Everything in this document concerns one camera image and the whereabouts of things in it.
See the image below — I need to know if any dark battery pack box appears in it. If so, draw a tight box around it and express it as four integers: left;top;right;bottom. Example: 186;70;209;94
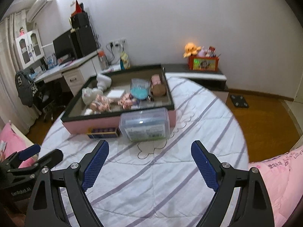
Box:
87;128;120;139

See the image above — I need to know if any white round figurine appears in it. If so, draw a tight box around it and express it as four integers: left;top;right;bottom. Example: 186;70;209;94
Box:
82;87;103;105

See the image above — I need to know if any pink pig doll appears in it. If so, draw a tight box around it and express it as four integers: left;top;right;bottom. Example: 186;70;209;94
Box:
89;94;113;112

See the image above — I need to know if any white square box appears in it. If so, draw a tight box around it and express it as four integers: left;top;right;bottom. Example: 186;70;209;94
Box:
106;89;125;101

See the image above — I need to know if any blue heart-shaped dish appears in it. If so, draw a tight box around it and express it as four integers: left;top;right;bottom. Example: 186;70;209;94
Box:
130;79;149;100

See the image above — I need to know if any clear plastic box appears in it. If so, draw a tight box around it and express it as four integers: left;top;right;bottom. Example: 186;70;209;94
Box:
119;108;170;142

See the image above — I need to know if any rose gold cylinder jar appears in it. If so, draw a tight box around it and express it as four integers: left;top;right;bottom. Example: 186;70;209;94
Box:
150;74;166;97

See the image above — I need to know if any white pink brick figure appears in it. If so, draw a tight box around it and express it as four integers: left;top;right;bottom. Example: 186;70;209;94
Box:
84;108;94;116

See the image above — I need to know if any white curtain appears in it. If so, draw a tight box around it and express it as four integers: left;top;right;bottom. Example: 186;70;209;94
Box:
1;10;38;134

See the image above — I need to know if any pink quilt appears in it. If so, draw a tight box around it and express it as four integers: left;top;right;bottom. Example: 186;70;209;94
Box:
249;147;303;226

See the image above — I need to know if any black office chair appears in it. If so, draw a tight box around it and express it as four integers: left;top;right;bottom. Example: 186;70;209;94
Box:
33;82;66;123

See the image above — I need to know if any black hanging jacket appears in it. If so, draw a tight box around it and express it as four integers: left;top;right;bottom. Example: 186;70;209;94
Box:
15;71;38;108

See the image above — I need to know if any pink black storage tray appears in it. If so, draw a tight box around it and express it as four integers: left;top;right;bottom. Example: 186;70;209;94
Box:
61;65;176;134

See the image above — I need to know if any white computer desk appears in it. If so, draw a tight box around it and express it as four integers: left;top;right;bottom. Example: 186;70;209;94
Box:
34;51;101;95

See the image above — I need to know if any white glass-door cabinet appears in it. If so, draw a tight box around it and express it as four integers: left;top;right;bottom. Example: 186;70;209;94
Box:
14;29;45;70

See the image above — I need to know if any striped white tablecloth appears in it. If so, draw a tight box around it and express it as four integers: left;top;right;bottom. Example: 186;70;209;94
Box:
38;75;249;227

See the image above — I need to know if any black computer monitor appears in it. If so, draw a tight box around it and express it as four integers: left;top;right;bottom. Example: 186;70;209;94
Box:
53;30;74;64

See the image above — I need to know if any black bathroom scale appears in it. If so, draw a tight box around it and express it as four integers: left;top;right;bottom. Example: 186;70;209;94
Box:
230;94;249;108

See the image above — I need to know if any orange cap bottle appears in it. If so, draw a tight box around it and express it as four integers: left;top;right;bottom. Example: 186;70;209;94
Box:
98;50;109;70

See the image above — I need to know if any black computer tower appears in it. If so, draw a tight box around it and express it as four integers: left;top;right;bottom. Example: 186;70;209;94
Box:
70;26;97;59

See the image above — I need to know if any pink doll on cabinet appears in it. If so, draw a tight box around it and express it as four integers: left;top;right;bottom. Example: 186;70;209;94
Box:
20;27;25;36

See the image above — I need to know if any yellow blue snack bag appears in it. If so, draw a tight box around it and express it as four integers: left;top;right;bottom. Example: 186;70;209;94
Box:
120;51;130;70

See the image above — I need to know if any black white tv cabinet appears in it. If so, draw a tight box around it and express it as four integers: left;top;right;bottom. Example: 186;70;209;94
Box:
162;64;229;103

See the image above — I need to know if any black speaker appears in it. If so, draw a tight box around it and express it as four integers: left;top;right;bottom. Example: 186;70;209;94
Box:
70;12;89;29

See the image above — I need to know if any red triangular flag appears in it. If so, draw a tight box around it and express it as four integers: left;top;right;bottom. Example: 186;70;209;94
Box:
70;0;84;17

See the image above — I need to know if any white air conditioner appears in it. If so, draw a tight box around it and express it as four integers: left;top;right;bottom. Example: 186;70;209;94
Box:
26;0;53;23

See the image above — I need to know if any red toy storage box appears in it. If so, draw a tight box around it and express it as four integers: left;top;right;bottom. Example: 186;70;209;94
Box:
188;56;219;72

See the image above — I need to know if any purple plush toy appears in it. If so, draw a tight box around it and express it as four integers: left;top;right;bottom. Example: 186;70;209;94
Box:
197;47;208;58

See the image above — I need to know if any orange octopus plush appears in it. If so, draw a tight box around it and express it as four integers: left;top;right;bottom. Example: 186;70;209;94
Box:
183;43;202;58

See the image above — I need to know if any wall power outlet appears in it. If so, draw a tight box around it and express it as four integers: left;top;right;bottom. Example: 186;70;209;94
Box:
108;37;126;47

